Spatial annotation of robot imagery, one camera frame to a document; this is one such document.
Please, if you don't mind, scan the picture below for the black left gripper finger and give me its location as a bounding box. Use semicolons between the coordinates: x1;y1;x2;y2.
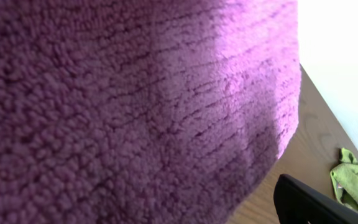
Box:
273;174;358;224

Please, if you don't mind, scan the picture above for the purple microfiber cloth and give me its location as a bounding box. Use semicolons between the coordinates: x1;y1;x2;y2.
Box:
0;0;301;223

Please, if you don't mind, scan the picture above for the green crumpled cloth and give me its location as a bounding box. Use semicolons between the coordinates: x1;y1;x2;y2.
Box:
329;148;358;212

